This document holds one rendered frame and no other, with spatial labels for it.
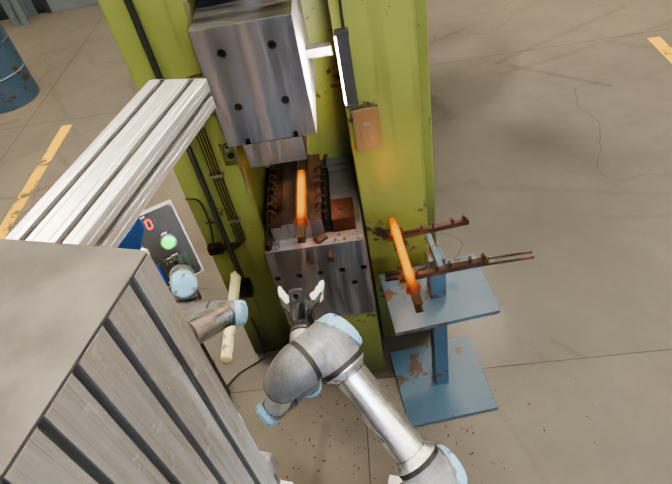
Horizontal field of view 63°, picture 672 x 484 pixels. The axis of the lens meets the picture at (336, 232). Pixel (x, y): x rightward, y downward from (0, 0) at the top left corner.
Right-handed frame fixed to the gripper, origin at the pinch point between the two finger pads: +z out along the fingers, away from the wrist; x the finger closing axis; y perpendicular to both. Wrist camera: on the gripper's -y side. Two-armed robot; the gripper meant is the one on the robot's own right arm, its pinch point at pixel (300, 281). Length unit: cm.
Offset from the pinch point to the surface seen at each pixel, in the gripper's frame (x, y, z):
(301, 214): 0.5, -0.8, 32.7
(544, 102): 164, 100, 235
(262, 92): -1, -54, 30
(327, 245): 8.4, 9.0, 24.3
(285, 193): -6.4, 1.0, 48.9
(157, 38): -31, -71, 44
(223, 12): -8, -77, 40
